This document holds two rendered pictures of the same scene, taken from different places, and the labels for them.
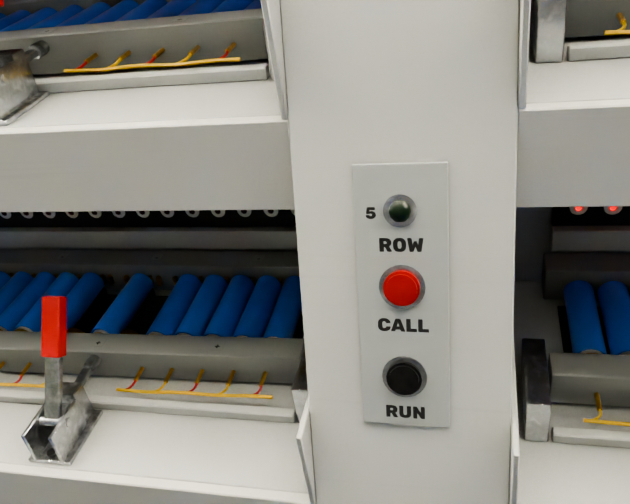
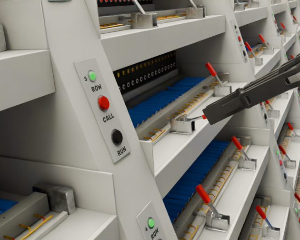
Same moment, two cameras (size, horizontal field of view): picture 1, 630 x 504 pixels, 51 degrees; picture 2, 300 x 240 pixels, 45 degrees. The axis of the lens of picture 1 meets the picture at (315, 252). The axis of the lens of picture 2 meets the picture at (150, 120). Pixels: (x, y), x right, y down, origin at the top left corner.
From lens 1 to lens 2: 1.08 m
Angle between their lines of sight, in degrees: 73
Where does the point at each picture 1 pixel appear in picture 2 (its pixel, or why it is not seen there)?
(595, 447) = not seen: hidden behind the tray
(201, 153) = (221, 21)
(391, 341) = (241, 47)
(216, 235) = (167, 75)
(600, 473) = not seen: hidden behind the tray
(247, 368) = (214, 80)
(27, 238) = (138, 90)
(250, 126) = (223, 15)
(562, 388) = not seen: hidden behind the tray
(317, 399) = (241, 61)
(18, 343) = (193, 90)
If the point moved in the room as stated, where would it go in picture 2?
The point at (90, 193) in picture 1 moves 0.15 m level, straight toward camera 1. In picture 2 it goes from (214, 31) to (270, 9)
